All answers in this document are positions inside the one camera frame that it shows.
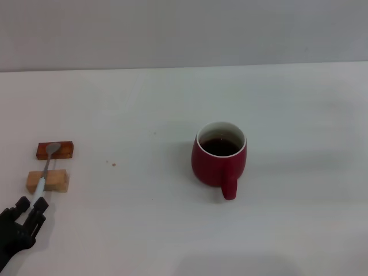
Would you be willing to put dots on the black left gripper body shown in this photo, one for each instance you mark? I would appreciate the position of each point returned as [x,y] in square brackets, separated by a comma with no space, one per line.
[14,240]

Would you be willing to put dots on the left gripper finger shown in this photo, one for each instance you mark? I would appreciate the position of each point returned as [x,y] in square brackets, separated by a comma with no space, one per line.
[21,204]
[39,208]

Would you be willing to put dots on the red ceramic mug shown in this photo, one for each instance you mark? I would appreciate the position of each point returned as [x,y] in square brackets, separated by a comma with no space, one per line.
[218,169]

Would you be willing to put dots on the light wooden block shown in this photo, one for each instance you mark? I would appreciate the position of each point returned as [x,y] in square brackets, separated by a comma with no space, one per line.
[57,179]

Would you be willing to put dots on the dark brown wooden block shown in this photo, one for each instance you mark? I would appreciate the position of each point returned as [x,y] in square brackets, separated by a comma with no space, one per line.
[66,149]

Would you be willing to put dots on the dark coffee liquid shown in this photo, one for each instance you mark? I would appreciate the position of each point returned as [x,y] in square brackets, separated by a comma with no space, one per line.
[220,147]

